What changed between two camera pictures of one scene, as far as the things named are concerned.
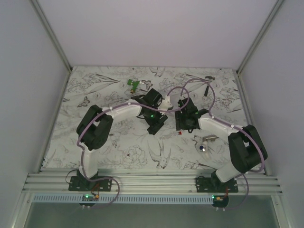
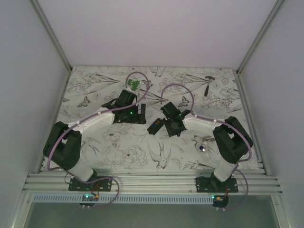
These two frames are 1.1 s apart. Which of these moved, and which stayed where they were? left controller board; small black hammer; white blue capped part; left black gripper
Moved: left black gripper
Stayed: white blue capped part; left controller board; small black hammer
